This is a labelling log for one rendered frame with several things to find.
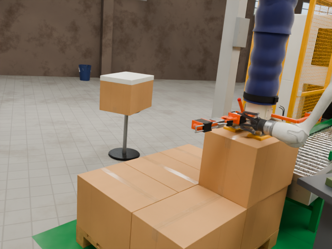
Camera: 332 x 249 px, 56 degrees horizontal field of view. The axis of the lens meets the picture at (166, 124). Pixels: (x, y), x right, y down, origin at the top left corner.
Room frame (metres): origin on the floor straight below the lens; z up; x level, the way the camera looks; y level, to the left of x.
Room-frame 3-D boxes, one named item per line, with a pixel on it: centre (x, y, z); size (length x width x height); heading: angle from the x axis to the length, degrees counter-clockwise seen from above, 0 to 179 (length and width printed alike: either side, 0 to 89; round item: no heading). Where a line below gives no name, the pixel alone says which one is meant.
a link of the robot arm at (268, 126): (1.75, -0.60, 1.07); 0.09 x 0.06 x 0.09; 137
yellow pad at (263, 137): (2.03, -0.68, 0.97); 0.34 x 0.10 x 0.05; 136
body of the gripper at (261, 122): (1.80, -0.55, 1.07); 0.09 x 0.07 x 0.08; 47
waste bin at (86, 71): (9.30, 2.53, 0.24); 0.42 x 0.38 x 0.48; 41
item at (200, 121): (1.67, -0.20, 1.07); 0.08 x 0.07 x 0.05; 136
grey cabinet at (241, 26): (3.53, -0.71, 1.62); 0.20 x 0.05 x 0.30; 137
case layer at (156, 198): (2.08, -0.19, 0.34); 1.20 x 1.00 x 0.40; 137
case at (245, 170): (2.08, -0.62, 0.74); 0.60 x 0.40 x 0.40; 135
